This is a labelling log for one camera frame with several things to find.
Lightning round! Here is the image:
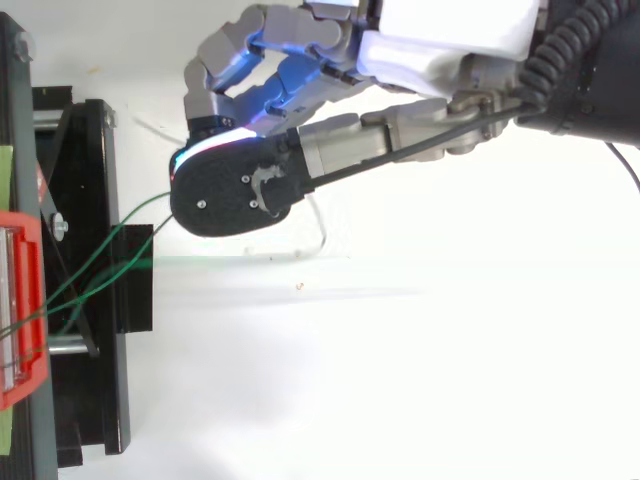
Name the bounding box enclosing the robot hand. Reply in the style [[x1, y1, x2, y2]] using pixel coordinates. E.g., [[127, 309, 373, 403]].
[[169, 0, 547, 239]]

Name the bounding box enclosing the green cable bundle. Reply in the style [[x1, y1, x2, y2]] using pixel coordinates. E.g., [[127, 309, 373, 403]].
[[0, 192, 176, 354]]

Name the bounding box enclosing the black stand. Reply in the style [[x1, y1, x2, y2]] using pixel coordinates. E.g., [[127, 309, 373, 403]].
[[0, 12, 154, 480]]

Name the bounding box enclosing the red bin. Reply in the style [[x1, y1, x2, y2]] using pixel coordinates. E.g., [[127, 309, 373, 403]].
[[0, 209, 51, 412]]

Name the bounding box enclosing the thin black cable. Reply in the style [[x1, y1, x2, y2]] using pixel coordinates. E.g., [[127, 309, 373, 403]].
[[603, 141, 640, 195], [308, 103, 549, 194]]

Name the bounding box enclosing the black coiled cable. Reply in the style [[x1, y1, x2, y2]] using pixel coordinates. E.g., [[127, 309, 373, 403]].
[[517, 0, 626, 114]]

